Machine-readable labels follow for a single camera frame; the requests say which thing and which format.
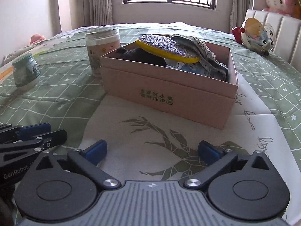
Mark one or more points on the green and white booklet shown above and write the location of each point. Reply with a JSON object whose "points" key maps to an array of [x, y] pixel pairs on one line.
{"points": [[44, 48]]}

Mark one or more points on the light blue soft packet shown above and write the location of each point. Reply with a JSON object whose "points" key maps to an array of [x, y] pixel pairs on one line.
{"points": [[192, 68]]}

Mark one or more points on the grey patterned cloth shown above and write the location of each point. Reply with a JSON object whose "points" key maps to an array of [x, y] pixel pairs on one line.
{"points": [[202, 49]]}

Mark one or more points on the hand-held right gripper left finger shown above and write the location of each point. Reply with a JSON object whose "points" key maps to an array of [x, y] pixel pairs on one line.
{"points": [[96, 150]]}

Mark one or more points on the pink plush toy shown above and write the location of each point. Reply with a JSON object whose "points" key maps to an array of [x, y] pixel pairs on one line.
{"points": [[277, 1]]}

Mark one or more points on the large beige label jar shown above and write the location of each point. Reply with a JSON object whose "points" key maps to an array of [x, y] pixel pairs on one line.
{"points": [[98, 51]]}

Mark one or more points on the beige curtain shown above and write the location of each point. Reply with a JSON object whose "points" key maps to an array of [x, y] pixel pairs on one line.
{"points": [[242, 4], [96, 2]]}

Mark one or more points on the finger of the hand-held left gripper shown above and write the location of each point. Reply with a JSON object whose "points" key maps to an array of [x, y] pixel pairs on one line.
{"points": [[35, 129], [54, 137]]}

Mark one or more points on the red heart ornament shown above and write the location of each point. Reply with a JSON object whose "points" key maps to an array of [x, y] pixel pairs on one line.
{"points": [[237, 34]]}

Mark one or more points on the pink soft object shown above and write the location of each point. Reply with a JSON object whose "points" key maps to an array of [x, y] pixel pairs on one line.
{"points": [[37, 38]]}

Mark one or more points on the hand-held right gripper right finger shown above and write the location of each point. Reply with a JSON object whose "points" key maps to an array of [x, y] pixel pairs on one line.
{"points": [[208, 151]]}

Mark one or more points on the white paper mat green print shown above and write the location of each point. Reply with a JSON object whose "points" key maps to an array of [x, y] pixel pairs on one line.
{"points": [[141, 131]]}

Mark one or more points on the yellow and silver sponge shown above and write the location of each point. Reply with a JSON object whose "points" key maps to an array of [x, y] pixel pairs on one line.
{"points": [[164, 46]]}

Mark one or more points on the pink cardboard box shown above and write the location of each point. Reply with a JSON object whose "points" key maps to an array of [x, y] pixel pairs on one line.
{"points": [[164, 91]]}

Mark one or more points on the black fuzzy cloth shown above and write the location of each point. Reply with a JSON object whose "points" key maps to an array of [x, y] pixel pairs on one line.
{"points": [[141, 56]]}

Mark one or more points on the white padded headboard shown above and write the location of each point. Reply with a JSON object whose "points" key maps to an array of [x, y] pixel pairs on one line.
{"points": [[282, 35]]}

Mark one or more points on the red and yellow toy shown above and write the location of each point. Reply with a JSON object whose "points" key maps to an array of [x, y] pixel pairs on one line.
{"points": [[256, 37]]}

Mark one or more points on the green checked bedsheet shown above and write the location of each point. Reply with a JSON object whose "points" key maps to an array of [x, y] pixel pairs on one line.
{"points": [[70, 94]]}

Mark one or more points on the small green jar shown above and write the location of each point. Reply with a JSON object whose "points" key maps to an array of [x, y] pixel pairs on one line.
{"points": [[25, 70]]}

